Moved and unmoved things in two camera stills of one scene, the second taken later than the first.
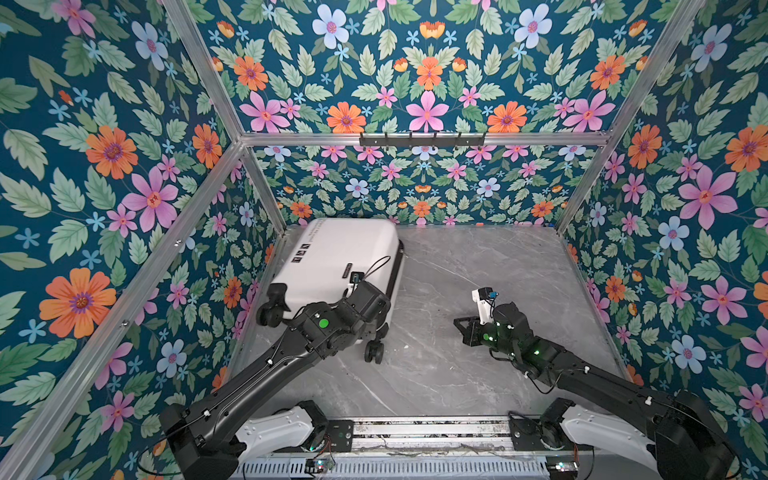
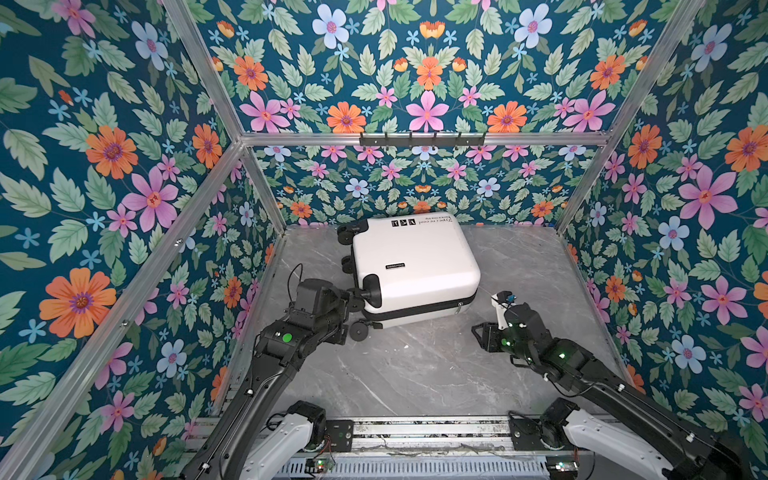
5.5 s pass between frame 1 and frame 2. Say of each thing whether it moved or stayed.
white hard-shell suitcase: moved
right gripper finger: moved
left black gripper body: moved
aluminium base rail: stayed
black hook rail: stayed
